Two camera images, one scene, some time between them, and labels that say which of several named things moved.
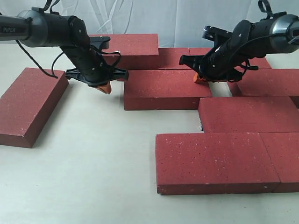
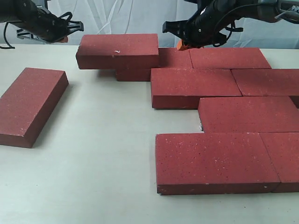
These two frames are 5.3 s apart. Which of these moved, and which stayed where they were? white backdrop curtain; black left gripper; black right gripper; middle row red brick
Moved: black right gripper; black left gripper
Stayed: white backdrop curtain; middle row red brick
